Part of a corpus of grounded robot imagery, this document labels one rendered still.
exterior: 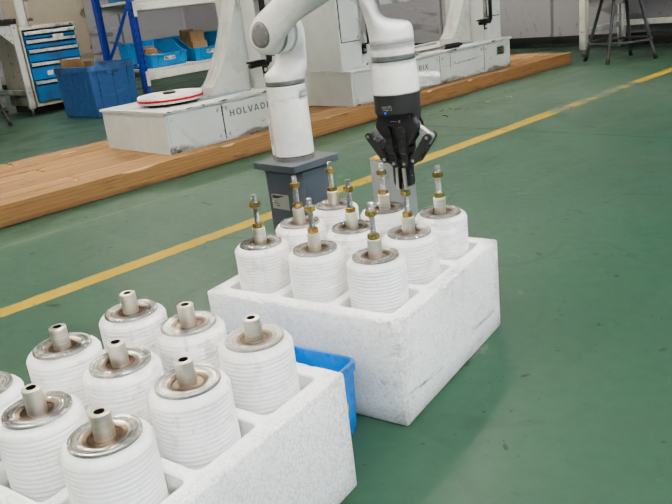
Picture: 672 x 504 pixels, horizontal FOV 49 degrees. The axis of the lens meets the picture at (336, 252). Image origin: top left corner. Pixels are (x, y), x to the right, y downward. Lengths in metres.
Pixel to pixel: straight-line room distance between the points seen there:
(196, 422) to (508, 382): 0.62
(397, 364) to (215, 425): 0.38
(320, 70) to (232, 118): 0.84
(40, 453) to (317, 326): 0.50
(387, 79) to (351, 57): 2.86
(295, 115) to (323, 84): 2.41
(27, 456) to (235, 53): 2.95
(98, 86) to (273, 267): 4.48
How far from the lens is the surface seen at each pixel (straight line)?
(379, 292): 1.14
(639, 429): 1.19
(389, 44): 1.16
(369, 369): 1.17
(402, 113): 1.18
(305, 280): 1.20
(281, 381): 0.92
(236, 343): 0.93
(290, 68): 1.68
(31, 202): 2.91
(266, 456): 0.88
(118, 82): 5.75
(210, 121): 3.35
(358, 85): 3.97
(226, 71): 3.61
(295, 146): 1.69
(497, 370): 1.33
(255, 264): 1.27
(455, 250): 1.34
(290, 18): 1.60
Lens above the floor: 0.65
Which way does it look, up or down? 19 degrees down
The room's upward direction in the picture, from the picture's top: 7 degrees counter-clockwise
